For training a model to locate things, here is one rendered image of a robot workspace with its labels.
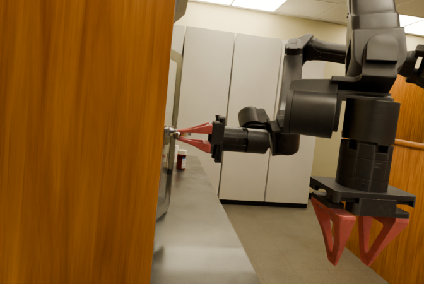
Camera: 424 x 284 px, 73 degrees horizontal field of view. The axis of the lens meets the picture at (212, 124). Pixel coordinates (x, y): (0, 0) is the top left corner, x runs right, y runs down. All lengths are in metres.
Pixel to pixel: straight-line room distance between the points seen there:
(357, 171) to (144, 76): 0.28
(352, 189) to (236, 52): 3.41
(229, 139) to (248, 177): 3.21
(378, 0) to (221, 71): 3.24
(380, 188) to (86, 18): 0.40
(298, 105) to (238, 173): 3.44
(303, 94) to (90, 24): 0.27
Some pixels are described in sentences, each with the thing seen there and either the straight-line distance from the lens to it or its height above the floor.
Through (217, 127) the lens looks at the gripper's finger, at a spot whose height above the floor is 1.23.
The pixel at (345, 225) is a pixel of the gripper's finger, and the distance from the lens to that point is 0.37.
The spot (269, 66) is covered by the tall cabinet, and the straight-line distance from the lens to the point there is 3.81.
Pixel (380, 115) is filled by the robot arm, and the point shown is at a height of 1.28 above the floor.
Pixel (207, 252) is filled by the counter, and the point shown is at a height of 0.94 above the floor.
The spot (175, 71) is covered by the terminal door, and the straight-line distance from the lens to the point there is 0.70.
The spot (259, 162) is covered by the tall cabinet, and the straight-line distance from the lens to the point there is 3.83.
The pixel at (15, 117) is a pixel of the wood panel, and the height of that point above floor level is 1.23.
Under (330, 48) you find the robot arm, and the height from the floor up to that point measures 1.49.
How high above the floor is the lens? 1.27
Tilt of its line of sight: 4 degrees down
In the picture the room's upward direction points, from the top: 6 degrees clockwise
